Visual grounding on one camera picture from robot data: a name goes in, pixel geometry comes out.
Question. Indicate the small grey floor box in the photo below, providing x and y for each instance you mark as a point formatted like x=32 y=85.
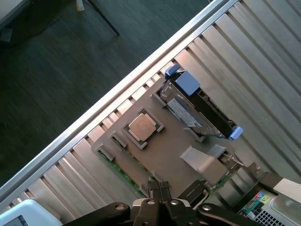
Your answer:
x=5 y=34

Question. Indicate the white furniture panel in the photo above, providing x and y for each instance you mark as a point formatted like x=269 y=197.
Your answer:
x=10 y=9

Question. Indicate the grey plastic parts rack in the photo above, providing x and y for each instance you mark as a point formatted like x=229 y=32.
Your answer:
x=162 y=150

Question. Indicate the silver CPU chip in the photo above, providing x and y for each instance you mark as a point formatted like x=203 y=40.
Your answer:
x=141 y=127

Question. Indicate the black furniture leg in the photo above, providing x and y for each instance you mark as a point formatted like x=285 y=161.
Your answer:
x=105 y=17

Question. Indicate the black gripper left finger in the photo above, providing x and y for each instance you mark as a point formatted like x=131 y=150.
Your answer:
x=141 y=212

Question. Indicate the graphics card with black cooler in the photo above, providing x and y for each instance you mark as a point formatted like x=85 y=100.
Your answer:
x=218 y=181

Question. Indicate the open PC case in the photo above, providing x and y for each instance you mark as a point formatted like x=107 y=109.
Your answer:
x=270 y=200

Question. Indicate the white device with screen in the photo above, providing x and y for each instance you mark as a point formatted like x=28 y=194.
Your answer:
x=26 y=214

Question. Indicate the blue and black disk carrier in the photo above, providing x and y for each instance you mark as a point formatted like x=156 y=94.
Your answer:
x=187 y=82

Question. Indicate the silver hard disk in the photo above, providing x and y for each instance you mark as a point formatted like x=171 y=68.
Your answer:
x=185 y=111

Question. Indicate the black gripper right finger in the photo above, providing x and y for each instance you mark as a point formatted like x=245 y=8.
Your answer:
x=175 y=212

